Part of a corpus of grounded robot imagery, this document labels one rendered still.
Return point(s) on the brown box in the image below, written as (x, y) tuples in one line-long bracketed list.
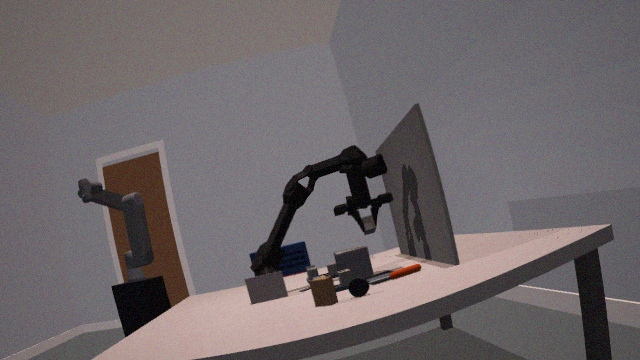
[(323, 291)]

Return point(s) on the orange-handled screwdriver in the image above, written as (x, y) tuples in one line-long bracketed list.
[(400, 273)]

